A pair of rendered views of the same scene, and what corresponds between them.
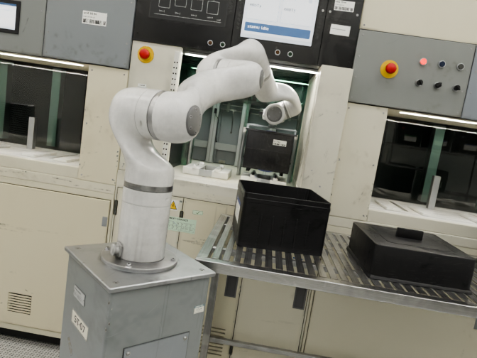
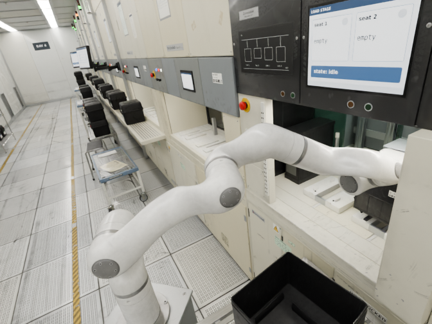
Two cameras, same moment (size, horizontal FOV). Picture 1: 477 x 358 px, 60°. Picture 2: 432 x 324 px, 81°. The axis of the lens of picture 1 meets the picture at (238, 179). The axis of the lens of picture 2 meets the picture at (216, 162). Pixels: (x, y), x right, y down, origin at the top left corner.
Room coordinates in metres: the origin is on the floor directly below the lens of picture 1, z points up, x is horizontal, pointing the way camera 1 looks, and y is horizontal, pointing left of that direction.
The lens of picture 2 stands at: (1.02, -0.48, 1.64)
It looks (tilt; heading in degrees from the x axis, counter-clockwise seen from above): 26 degrees down; 62
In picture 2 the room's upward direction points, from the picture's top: 8 degrees counter-clockwise
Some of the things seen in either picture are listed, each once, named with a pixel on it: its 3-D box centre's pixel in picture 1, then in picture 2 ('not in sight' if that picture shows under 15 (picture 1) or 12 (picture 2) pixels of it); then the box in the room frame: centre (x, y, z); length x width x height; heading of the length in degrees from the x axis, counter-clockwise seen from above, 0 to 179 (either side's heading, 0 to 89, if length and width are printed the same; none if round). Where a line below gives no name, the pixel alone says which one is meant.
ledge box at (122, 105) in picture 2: not in sight; (131, 111); (1.72, 2.93, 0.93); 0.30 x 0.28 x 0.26; 84
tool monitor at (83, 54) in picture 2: not in sight; (98, 60); (1.59, 3.44, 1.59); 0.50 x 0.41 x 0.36; 177
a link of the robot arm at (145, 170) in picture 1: (143, 137); (121, 248); (1.02, 0.25, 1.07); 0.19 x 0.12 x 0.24; 66
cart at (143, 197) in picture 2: not in sight; (118, 175); (1.29, 2.67, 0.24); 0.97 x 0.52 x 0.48; 89
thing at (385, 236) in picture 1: (406, 248); not in sight; (1.27, -0.55, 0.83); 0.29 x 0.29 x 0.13; 89
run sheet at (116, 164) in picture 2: not in sight; (113, 165); (1.26, 2.49, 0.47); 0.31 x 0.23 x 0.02; 108
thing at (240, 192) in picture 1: (277, 214); (295, 319); (1.39, -0.15, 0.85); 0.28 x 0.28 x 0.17; 5
